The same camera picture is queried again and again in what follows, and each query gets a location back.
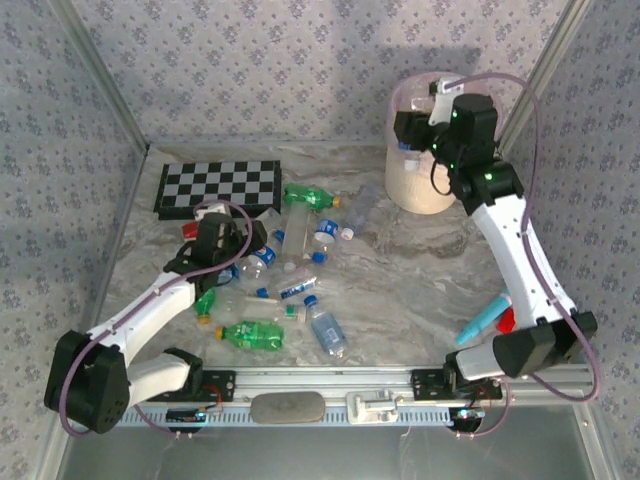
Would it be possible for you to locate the green plastic bottle yellow cap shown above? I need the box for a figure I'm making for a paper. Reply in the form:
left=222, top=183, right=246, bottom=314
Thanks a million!
left=282, top=183, right=343, bottom=210
left=214, top=319, right=286, bottom=353
left=193, top=287, right=219, bottom=326

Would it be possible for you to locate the clear bottle green label band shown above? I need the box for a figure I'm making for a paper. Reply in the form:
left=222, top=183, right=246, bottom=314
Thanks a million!
left=253, top=206, right=285, bottom=236

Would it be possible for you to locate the aluminium frame post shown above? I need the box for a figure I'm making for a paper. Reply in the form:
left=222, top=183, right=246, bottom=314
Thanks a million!
left=499, top=0, right=596, bottom=149
left=49, top=0, right=151, bottom=151

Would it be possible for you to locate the pink plastic bin liner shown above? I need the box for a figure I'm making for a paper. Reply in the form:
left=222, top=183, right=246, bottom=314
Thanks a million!
left=389, top=71, right=503, bottom=161

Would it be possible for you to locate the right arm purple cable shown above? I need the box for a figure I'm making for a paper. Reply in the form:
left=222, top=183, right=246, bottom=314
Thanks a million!
left=442, top=73, right=600, bottom=441

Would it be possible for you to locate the white plastic latch bracket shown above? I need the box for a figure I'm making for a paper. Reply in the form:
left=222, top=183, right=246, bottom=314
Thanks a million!
left=344, top=390, right=402, bottom=426

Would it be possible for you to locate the small circuit board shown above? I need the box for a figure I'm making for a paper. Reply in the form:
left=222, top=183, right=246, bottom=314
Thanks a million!
left=165, top=407, right=209, bottom=425
left=449, top=407, right=487, bottom=430

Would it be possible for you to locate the long clear bottle white cap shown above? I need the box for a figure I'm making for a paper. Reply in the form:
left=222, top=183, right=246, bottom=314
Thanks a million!
left=218, top=294, right=309, bottom=324

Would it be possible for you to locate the left small circuit board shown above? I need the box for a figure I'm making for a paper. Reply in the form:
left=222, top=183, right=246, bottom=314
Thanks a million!
left=165, top=407, right=209, bottom=425

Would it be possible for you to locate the frosted square plastic bottle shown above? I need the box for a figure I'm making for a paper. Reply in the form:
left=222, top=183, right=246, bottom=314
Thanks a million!
left=279, top=203, right=315, bottom=274

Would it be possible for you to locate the grey oval pad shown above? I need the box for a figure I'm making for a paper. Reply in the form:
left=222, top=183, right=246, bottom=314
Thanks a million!
left=249, top=390, right=328, bottom=426

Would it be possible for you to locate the black white chessboard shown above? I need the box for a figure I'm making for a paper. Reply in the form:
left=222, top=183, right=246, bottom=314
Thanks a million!
left=152, top=159, right=283, bottom=221

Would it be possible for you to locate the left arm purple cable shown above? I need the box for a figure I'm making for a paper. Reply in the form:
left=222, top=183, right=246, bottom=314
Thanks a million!
left=58, top=199, right=254, bottom=441

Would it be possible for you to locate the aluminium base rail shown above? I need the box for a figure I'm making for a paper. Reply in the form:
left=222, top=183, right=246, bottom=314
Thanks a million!
left=202, top=363, right=597, bottom=402

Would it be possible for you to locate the grey slotted cable duct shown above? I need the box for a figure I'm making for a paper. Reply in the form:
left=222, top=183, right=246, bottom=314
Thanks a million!
left=119, top=405, right=484, bottom=427

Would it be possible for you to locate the right black mount plate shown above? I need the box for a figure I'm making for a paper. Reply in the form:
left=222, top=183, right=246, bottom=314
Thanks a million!
left=410, top=368, right=504, bottom=402

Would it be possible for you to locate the black mount plate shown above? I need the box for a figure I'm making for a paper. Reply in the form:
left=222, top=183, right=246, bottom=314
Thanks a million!
left=410, top=368, right=504, bottom=402
left=147, top=368, right=238, bottom=405

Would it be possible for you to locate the teal plastic tube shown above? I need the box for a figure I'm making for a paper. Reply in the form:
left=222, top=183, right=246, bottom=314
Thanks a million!
left=454, top=292, right=514, bottom=346

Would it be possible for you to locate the white ribbed waste bin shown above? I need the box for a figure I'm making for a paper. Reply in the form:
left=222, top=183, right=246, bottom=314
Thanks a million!
left=383, top=144, right=459, bottom=216

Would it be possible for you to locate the left black mount plate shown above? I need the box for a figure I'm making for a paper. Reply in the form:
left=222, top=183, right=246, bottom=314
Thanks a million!
left=147, top=368, right=238, bottom=405

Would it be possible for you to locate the clear bottle white blue label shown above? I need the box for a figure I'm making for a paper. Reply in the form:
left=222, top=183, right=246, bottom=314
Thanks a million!
left=257, top=268, right=319, bottom=302

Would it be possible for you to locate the small water bottle blue cap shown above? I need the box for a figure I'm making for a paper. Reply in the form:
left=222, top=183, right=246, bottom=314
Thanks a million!
left=302, top=294, right=350, bottom=359

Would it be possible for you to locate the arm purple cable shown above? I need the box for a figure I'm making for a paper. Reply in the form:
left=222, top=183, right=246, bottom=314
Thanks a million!
left=58, top=199, right=254, bottom=441
left=442, top=73, right=600, bottom=441

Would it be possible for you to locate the right small circuit board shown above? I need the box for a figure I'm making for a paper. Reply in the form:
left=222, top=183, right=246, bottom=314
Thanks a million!
left=449, top=407, right=487, bottom=430

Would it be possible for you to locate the crushed clear bottle blue label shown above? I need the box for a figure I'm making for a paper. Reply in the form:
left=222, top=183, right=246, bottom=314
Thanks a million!
left=310, top=217, right=342, bottom=265

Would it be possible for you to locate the Pepsi bottle blue label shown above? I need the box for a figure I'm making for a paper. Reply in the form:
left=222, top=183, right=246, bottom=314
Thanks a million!
left=238, top=228, right=286, bottom=282

